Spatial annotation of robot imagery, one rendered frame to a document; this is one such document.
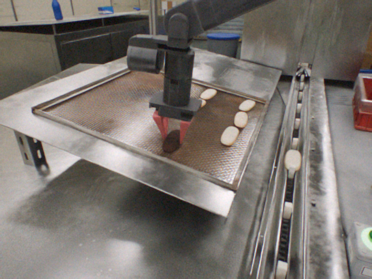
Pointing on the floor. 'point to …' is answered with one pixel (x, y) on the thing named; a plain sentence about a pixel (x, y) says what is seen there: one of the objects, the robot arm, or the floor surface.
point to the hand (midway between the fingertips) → (172, 137)
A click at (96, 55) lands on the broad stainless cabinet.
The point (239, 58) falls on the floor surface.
